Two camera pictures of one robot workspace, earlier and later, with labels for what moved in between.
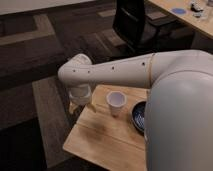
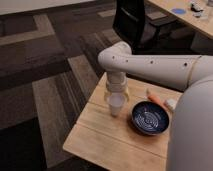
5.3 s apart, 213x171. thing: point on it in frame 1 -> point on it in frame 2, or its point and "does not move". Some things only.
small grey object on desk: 198,14 does not move
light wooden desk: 182,10 does not move
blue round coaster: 179,11 does not move
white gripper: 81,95 -> 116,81
